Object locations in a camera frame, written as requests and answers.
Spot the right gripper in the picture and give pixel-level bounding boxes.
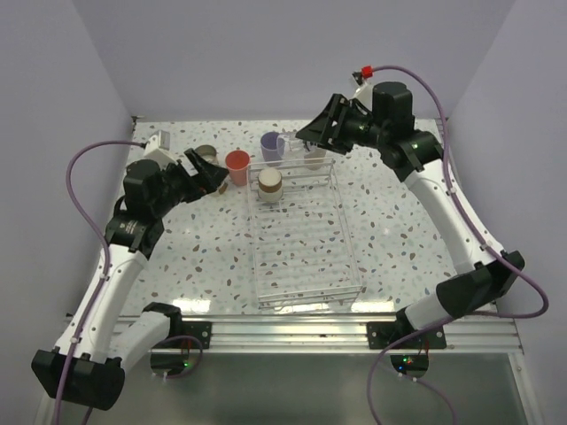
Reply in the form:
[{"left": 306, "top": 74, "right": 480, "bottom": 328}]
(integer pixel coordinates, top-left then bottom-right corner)
[{"left": 297, "top": 94, "right": 388, "bottom": 156}]

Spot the beige plastic cup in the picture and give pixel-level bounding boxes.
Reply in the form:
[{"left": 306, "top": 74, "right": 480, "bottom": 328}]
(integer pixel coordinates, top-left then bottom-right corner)
[{"left": 304, "top": 148, "right": 327, "bottom": 171}]

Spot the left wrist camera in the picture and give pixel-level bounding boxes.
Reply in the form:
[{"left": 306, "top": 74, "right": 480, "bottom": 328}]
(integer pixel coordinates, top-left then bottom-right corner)
[{"left": 144, "top": 130, "right": 175, "bottom": 168}]

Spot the aluminium front rail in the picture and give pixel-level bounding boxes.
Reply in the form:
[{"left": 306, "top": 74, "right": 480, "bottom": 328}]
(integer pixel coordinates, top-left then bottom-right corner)
[{"left": 183, "top": 313, "right": 523, "bottom": 354}]

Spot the red plastic cup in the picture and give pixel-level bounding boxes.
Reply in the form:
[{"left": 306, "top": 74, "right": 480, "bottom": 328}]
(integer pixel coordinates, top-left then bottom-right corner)
[{"left": 225, "top": 150, "right": 250, "bottom": 186}]

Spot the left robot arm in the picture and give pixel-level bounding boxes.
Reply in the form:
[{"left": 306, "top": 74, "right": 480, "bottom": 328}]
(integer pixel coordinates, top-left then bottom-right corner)
[{"left": 31, "top": 149, "right": 229, "bottom": 411}]

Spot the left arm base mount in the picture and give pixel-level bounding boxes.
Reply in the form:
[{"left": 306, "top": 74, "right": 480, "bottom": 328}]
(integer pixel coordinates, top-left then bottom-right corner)
[{"left": 143, "top": 302, "right": 212, "bottom": 350}]

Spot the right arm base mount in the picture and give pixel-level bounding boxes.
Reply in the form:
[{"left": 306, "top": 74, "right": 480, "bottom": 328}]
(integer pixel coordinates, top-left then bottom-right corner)
[{"left": 366, "top": 318, "right": 447, "bottom": 350}]

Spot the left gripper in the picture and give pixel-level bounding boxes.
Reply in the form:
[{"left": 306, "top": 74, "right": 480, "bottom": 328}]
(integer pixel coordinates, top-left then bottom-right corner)
[{"left": 151, "top": 149, "right": 228, "bottom": 217}]

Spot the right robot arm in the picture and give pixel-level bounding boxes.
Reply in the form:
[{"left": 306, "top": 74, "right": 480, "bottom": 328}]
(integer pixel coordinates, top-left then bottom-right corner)
[{"left": 296, "top": 81, "right": 525, "bottom": 348}]

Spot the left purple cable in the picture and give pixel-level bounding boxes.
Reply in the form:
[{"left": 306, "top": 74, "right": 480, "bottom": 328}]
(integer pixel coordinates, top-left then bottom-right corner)
[{"left": 52, "top": 140, "right": 150, "bottom": 425}]

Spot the clear glass cup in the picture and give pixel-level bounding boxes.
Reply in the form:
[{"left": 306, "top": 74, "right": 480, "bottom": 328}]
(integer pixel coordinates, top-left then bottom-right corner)
[{"left": 276, "top": 134, "right": 306, "bottom": 158}]

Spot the white wire dish rack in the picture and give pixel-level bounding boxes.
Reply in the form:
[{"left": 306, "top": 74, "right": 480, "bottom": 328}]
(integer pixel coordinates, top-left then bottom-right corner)
[{"left": 247, "top": 158, "right": 362, "bottom": 313}]

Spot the purple plastic cup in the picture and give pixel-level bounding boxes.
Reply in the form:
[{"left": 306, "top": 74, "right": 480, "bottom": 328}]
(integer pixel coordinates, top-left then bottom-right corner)
[{"left": 260, "top": 131, "right": 285, "bottom": 166}]

